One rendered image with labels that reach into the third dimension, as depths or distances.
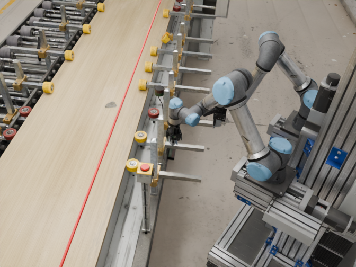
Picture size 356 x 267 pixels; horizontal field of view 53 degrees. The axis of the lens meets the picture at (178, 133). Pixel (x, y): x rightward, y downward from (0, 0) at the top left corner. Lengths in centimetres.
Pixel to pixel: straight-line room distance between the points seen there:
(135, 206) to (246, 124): 96
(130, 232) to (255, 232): 100
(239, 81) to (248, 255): 139
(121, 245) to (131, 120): 81
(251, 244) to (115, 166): 116
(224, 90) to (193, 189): 170
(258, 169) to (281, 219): 34
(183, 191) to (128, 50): 131
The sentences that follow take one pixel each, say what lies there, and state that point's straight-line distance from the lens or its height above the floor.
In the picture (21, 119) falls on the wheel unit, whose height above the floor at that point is 82.
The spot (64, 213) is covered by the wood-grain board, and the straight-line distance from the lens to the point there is 198.
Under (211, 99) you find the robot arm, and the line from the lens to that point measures 193.
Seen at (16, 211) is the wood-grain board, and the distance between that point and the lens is 206.
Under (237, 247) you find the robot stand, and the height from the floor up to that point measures 21.
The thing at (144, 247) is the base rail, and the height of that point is 70.
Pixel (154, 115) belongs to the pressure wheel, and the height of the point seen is 90.
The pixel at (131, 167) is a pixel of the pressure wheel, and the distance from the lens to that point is 212.
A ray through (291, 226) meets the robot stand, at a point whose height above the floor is 95.
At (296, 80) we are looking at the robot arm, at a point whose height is 130.
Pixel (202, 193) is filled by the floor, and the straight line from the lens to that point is 316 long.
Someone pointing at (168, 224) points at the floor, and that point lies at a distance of 296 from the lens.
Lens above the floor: 248
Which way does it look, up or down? 43 degrees down
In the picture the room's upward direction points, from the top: 3 degrees clockwise
